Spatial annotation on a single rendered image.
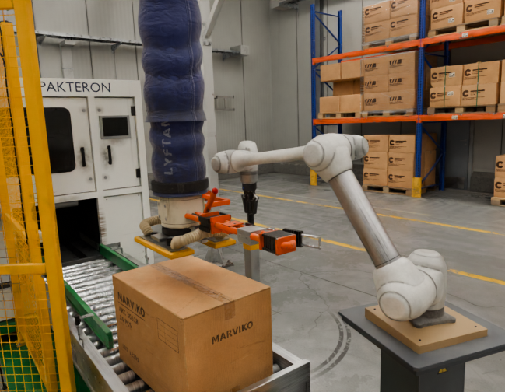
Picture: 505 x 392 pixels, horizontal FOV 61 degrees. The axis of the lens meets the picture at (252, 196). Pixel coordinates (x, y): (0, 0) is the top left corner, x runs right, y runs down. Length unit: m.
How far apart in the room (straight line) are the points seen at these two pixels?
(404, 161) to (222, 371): 7.93
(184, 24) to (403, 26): 7.91
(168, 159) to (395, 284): 0.93
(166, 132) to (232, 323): 0.75
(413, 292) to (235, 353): 0.68
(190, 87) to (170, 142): 0.21
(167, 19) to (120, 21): 9.53
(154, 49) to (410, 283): 1.23
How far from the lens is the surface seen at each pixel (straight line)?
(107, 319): 2.61
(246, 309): 1.67
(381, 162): 9.54
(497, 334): 1.97
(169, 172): 1.64
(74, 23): 10.75
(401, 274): 1.62
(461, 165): 10.12
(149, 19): 1.68
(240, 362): 1.74
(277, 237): 1.23
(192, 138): 1.64
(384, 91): 9.43
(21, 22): 2.02
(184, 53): 1.65
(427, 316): 1.86
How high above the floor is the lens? 1.59
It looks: 10 degrees down
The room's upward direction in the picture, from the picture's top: 2 degrees counter-clockwise
